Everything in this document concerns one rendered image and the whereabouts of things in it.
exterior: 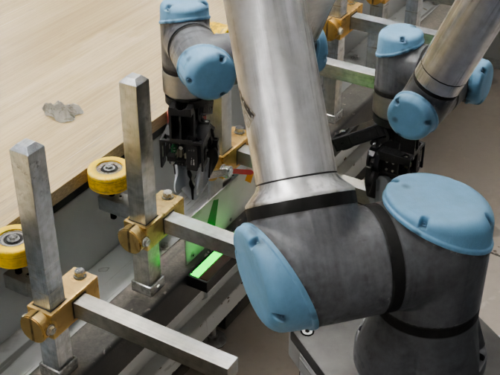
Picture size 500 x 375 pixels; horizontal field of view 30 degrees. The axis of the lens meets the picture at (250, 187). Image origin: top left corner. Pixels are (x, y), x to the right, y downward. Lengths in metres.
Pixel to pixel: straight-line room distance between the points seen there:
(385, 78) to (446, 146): 2.05
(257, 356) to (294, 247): 1.72
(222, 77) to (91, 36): 0.96
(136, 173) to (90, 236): 0.35
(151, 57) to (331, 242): 1.26
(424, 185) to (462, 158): 2.55
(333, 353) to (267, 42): 0.38
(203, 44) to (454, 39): 0.35
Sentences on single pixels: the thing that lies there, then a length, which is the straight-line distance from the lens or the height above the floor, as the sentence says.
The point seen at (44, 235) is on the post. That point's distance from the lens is 1.41.
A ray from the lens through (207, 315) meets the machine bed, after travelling 2.49.
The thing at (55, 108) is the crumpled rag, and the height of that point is 0.91.
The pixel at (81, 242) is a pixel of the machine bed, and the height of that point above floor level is 0.69.
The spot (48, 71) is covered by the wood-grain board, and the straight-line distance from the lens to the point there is 2.08.
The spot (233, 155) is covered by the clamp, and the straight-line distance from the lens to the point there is 1.82.
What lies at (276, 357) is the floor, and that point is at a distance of 2.61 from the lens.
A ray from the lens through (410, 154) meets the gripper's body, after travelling 1.64.
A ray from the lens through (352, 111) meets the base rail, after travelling 2.32.
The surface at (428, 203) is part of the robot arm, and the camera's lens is 0.96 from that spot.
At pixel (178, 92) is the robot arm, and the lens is 1.45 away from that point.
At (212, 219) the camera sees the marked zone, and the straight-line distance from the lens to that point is 1.82.
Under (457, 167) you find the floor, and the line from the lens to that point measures 3.49.
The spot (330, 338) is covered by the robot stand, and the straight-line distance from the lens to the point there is 1.13.
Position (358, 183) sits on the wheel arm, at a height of 0.86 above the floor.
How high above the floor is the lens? 1.80
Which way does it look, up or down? 33 degrees down
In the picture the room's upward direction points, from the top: straight up
